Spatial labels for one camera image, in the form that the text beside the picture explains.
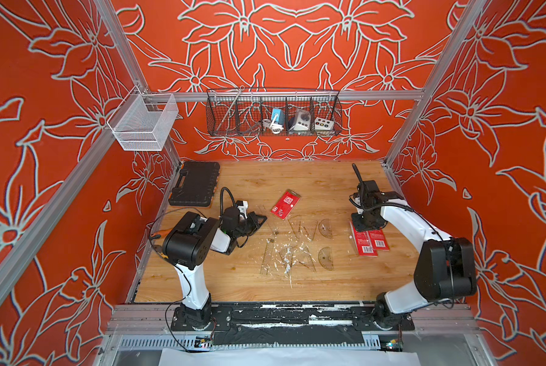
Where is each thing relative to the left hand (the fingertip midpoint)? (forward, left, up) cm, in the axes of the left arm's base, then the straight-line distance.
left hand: (268, 217), depth 94 cm
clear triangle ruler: (-2, -15, -4) cm, 16 cm away
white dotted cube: (+32, -20, +25) cm, 46 cm away
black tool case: (+16, +36, -1) cm, 39 cm away
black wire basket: (+37, +16, +26) cm, 48 cm away
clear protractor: (-14, -23, -5) cm, 28 cm away
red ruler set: (-6, -45, -3) cm, 46 cm away
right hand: (-3, -36, +3) cm, 36 cm away
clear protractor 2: (-1, -24, -4) cm, 25 cm away
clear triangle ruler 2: (-16, -15, -4) cm, 22 cm away
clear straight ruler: (+1, 0, -4) cm, 4 cm away
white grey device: (+29, -12, +28) cm, 42 cm away
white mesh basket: (+26, +55, +27) cm, 66 cm away
